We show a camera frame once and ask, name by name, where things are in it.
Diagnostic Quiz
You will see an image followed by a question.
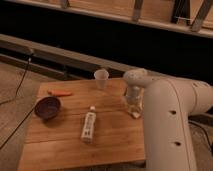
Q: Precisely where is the dark purple bowl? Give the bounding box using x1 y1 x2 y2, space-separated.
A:
34 96 61 120

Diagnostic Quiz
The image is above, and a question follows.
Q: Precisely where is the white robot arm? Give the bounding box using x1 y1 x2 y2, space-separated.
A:
123 69 213 171

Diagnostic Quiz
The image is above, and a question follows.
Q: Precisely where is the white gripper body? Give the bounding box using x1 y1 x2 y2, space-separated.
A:
125 86 142 106

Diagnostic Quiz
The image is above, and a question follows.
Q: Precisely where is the white tube bottle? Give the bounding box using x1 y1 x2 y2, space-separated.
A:
81 106 96 142

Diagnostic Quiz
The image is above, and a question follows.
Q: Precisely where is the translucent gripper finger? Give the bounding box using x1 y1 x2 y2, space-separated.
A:
137 106 143 114
126 105 133 114

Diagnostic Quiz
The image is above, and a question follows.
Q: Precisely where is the white sponge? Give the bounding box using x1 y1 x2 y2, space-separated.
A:
132 112 141 119

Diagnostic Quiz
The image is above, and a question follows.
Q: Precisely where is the black cable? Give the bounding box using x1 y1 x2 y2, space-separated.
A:
0 53 36 149

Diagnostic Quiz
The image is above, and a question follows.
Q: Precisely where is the white plastic cup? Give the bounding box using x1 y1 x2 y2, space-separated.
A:
94 69 109 90

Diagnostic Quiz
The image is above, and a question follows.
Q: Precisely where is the orange carrot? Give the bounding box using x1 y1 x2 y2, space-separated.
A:
47 90 72 97

